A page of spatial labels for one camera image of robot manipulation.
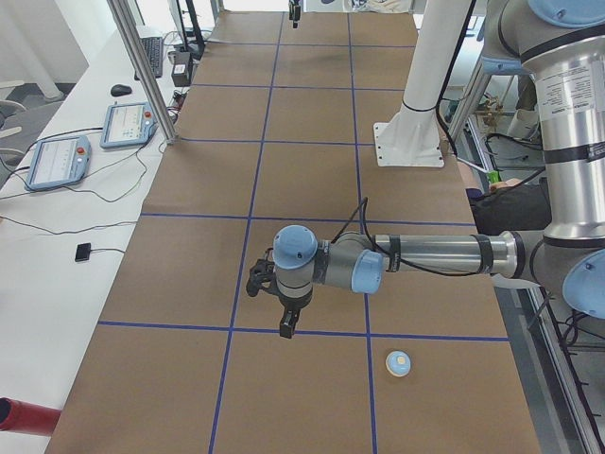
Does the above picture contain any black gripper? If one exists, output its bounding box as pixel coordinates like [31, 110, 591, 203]
[278, 290, 313, 339]

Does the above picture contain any blue and cream call bell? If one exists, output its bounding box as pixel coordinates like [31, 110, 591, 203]
[385, 351, 411, 377]

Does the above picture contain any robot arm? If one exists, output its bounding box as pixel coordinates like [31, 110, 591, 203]
[269, 1, 604, 338]

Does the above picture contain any black power adapter box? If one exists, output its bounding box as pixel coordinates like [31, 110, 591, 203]
[171, 52, 193, 87]

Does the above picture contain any black keyboard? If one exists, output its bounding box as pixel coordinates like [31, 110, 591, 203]
[140, 36, 164, 79]

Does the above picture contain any black computer mouse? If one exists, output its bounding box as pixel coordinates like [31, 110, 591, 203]
[110, 84, 132, 97]

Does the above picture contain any far blue teach pendant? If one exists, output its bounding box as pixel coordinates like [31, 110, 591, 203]
[99, 102, 157, 149]

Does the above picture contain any blue teach pendant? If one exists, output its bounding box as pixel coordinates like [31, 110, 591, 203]
[99, 102, 157, 149]
[25, 135, 92, 192]

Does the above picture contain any small black puck device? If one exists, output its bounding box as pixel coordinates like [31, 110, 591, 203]
[75, 242, 92, 263]

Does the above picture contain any seated person in black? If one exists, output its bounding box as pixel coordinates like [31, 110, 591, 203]
[458, 162, 552, 236]

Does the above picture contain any near blue teach pendant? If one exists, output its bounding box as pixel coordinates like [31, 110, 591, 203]
[25, 135, 92, 192]

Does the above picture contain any red cylinder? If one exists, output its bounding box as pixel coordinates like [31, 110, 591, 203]
[1, 397, 61, 436]

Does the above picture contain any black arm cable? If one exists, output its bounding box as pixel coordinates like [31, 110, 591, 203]
[330, 196, 478, 277]

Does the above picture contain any aluminium frame post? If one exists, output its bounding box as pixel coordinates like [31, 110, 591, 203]
[107, 0, 178, 146]

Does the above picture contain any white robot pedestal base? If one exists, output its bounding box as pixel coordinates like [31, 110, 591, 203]
[373, 0, 475, 168]

